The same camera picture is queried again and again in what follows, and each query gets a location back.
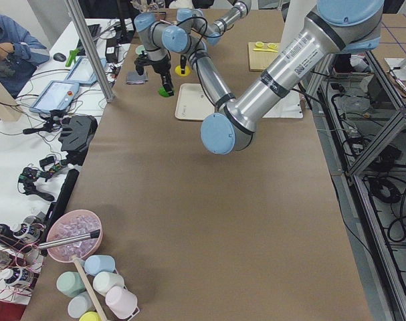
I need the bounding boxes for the yellow cup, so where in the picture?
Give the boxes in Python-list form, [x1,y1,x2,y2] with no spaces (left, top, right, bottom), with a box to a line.
[79,311,102,321]

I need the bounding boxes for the cream rabbit tray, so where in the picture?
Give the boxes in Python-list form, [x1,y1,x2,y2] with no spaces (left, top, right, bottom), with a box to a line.
[175,83,215,121]

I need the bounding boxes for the mint green bowl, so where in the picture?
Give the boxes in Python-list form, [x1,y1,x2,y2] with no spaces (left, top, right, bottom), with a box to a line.
[135,45,146,56]

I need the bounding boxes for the teach pendant tablet near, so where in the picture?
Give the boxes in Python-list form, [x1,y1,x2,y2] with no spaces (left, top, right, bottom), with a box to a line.
[29,80,80,115]

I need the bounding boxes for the yellow plastic knife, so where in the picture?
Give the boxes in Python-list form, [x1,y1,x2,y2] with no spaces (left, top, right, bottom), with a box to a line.
[252,48,278,53]

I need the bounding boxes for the teach pendant tablet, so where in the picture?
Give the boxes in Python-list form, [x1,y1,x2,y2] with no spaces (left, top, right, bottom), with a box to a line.
[29,80,80,115]
[64,56,97,86]

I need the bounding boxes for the pink bowl with ice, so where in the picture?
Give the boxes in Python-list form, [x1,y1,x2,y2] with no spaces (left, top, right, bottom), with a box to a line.
[46,209,103,263]

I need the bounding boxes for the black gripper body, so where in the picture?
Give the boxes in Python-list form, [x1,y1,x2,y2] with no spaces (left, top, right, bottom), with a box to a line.
[150,55,171,76]

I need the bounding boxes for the yellow lemon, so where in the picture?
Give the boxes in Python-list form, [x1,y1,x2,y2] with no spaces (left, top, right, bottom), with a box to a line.
[175,65,191,77]

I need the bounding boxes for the wooden cutting board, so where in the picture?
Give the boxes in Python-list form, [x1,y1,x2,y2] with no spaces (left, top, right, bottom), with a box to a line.
[247,41,280,72]

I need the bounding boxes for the black computer mouse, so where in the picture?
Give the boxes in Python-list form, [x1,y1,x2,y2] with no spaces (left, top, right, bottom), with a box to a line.
[53,52,67,62]

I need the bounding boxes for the teach pendant tablet far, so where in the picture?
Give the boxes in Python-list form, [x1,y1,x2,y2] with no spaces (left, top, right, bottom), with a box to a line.
[64,56,97,86]

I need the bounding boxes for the grey cup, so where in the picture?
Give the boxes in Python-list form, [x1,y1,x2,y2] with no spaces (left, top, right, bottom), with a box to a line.
[67,292,96,319]

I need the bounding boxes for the green cup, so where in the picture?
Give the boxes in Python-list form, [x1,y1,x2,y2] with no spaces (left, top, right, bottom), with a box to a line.
[56,272,86,298]

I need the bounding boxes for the seated person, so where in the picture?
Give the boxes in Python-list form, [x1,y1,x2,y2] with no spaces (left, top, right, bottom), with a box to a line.
[0,14,50,98]

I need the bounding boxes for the white cup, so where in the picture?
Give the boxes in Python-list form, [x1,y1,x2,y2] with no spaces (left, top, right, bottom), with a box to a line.
[92,272,125,296]

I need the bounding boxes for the blue cup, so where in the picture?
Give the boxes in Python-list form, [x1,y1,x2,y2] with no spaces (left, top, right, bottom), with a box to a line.
[84,255,116,276]

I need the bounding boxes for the aluminium frame post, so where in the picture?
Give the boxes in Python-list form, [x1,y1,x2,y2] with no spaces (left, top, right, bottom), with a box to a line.
[64,0,114,103]

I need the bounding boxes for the metal tongs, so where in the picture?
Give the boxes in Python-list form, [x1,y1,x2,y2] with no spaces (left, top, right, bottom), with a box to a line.
[37,229,102,250]

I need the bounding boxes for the grey folded cloth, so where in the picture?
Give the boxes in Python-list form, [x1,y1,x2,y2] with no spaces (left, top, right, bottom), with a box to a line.
[126,71,148,84]

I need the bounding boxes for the pink cup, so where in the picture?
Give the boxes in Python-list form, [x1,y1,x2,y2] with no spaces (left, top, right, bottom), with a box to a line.
[105,286,140,320]

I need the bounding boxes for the green lime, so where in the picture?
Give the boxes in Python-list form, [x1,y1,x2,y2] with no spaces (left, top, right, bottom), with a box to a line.
[158,87,174,98]

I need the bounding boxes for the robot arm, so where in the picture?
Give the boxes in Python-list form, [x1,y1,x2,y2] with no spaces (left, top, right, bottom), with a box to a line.
[134,1,384,154]
[177,0,252,46]

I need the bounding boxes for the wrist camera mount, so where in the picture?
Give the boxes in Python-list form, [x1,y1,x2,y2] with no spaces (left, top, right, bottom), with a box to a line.
[134,52,150,76]

